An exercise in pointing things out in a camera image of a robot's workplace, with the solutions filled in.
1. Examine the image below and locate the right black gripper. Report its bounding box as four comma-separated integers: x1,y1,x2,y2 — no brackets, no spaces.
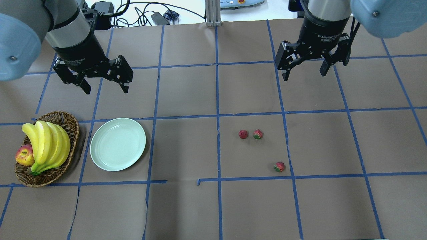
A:
275,15,351,81

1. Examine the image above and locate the red yellow apple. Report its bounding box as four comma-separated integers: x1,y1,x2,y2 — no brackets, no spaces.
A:
15,144,35,167

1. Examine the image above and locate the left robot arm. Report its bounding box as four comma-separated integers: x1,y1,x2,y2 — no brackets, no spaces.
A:
0,0,134,94

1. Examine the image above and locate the red strawberry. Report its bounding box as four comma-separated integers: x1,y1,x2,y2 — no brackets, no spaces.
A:
238,130,249,139

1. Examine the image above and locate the yellow banana bunch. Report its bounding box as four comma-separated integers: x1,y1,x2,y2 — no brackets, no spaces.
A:
21,120,71,176

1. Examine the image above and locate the black power adapter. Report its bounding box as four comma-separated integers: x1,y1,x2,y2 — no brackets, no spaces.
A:
151,12,170,26

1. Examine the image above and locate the woven wicker basket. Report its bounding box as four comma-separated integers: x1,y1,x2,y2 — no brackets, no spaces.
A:
15,111,80,187

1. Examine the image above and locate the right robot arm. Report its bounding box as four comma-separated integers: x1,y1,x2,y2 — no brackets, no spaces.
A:
275,0,427,81

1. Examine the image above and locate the light green plate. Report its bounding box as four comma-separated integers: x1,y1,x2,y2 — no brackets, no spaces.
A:
89,118,146,171

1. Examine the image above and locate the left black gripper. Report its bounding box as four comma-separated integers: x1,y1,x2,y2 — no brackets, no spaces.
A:
53,32,134,95

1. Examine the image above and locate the strawberry with green leaves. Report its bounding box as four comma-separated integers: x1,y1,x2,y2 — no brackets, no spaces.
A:
253,129,264,140

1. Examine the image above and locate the aluminium frame post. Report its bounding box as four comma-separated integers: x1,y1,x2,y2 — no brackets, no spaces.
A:
205,0,222,27

